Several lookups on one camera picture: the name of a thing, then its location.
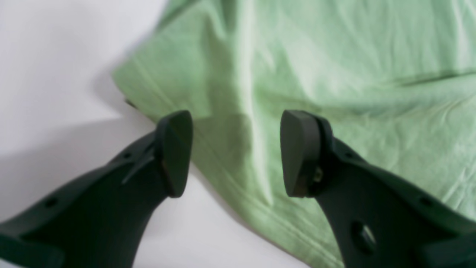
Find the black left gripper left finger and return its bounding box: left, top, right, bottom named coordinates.
left=0, top=110, right=193, bottom=268

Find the green polo shirt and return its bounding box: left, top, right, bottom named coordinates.
left=112, top=0, right=476, bottom=268

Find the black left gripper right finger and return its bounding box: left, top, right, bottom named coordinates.
left=279, top=110, right=476, bottom=268

